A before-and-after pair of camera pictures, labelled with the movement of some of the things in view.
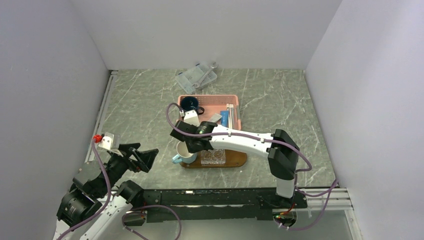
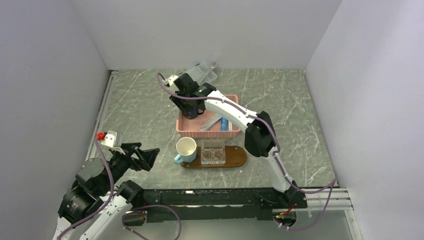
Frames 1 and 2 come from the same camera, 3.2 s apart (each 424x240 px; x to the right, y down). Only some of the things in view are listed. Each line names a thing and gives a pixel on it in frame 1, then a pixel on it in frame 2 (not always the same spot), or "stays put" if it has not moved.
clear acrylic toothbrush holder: [213, 157] stays put
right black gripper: [191, 149] to [177, 101]
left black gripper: [144, 158] stays put
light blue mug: [183, 155] stays put
